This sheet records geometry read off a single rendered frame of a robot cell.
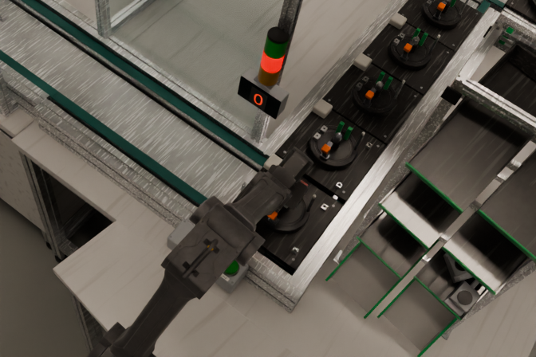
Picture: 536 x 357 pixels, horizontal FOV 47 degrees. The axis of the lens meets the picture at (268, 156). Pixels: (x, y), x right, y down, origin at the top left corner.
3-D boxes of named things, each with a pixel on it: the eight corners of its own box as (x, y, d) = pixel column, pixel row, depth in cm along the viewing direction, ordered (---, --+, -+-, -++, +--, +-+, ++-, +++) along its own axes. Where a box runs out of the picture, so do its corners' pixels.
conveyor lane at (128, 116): (288, 284, 167) (295, 271, 159) (55, 115, 183) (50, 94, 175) (341, 211, 182) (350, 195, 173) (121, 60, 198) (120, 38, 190)
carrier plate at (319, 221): (293, 272, 159) (295, 269, 158) (219, 218, 164) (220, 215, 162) (341, 208, 172) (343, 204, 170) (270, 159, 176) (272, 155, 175)
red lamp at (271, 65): (273, 76, 146) (277, 63, 142) (256, 65, 147) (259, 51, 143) (285, 64, 148) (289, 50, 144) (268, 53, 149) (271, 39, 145)
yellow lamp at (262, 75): (269, 89, 150) (273, 76, 146) (253, 78, 151) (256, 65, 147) (281, 77, 152) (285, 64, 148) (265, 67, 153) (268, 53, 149)
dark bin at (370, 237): (400, 279, 137) (401, 277, 130) (356, 237, 141) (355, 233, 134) (486, 188, 139) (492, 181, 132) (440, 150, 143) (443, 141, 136)
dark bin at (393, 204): (427, 250, 124) (430, 246, 117) (377, 205, 127) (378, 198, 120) (521, 150, 126) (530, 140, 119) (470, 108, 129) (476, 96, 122)
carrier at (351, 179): (344, 204, 172) (356, 182, 162) (273, 156, 177) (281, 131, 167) (384, 148, 185) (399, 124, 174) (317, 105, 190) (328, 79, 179)
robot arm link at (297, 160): (247, 184, 130) (278, 211, 129) (282, 142, 129) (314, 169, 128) (256, 178, 142) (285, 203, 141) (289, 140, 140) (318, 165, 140)
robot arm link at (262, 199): (182, 226, 93) (237, 274, 92) (205, 198, 92) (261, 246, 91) (246, 183, 135) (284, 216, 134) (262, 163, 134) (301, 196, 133)
